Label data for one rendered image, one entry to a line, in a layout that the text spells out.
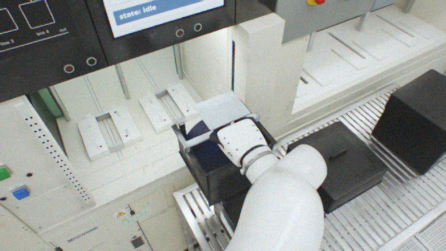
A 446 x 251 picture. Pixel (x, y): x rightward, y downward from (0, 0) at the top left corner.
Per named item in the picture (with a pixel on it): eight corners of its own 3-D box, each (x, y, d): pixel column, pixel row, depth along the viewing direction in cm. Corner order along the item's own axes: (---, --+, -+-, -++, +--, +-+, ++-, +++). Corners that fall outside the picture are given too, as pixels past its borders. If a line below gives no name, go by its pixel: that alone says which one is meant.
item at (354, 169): (326, 215, 118) (336, 198, 108) (281, 159, 134) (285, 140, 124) (382, 181, 127) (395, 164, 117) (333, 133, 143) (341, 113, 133)
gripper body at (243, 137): (237, 176, 76) (215, 145, 82) (271, 159, 79) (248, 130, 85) (238, 159, 70) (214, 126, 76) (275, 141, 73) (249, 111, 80)
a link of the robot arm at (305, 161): (324, 125, 44) (301, 139, 74) (235, 194, 45) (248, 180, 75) (366, 176, 43) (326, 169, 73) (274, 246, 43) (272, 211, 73)
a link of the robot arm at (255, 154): (243, 183, 75) (236, 174, 77) (273, 168, 78) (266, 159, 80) (245, 164, 69) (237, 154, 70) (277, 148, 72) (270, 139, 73)
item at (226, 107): (205, 216, 96) (198, 156, 72) (178, 167, 108) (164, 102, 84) (270, 182, 104) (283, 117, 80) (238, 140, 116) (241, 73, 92)
